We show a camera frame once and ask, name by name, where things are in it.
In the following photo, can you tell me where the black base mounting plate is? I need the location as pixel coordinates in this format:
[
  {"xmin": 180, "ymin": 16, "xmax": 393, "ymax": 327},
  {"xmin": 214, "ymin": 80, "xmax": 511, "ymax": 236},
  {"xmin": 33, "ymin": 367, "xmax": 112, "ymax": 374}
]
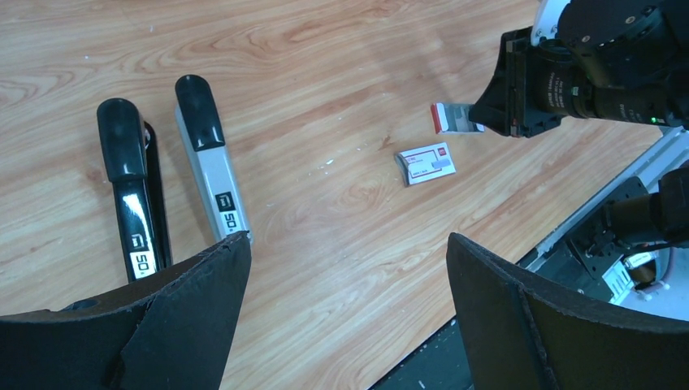
[{"xmin": 371, "ymin": 177, "xmax": 648, "ymax": 389}]

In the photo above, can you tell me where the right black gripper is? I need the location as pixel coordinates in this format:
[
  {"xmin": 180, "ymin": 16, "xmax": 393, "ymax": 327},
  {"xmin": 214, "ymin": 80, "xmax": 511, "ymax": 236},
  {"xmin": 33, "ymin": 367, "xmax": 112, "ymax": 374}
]
[{"xmin": 468, "ymin": 28, "xmax": 562, "ymax": 138}]

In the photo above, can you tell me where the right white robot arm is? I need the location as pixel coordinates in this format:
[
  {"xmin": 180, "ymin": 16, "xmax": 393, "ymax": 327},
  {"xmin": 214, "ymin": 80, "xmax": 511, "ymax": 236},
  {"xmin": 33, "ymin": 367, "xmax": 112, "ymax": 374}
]
[{"xmin": 468, "ymin": 1, "xmax": 688, "ymax": 138}]

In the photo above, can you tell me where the aluminium frame rail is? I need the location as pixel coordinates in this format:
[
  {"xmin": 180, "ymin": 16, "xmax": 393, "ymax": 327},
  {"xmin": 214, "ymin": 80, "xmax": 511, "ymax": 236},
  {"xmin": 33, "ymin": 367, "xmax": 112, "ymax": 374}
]
[{"xmin": 518, "ymin": 127, "xmax": 688, "ymax": 271}]

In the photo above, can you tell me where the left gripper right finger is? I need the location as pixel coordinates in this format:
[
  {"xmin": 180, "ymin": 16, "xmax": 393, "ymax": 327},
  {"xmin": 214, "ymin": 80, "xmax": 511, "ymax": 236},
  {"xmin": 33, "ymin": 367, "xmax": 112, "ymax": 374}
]
[{"xmin": 446, "ymin": 233, "xmax": 688, "ymax": 389}]

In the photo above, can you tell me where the grey staple strip box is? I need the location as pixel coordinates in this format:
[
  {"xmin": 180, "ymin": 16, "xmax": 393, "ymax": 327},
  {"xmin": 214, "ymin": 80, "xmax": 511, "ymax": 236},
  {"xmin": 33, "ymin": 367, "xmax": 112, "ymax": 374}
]
[{"xmin": 430, "ymin": 102, "xmax": 485, "ymax": 134}]

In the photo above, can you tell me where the red white staple box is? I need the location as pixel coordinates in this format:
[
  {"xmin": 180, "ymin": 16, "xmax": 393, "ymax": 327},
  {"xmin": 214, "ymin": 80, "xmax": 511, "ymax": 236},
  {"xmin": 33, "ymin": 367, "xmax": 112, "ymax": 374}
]
[{"xmin": 395, "ymin": 142, "xmax": 457, "ymax": 187}]

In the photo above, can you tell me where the grey and black stapler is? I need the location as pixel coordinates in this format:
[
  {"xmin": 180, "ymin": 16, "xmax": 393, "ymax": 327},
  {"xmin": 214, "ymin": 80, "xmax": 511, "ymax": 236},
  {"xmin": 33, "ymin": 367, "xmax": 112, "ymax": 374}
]
[{"xmin": 175, "ymin": 74, "xmax": 251, "ymax": 241}]

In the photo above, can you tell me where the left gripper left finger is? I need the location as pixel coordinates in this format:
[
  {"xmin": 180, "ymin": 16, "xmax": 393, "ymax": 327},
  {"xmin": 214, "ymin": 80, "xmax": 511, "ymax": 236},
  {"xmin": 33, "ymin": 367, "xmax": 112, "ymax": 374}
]
[{"xmin": 1, "ymin": 232, "xmax": 252, "ymax": 389}]

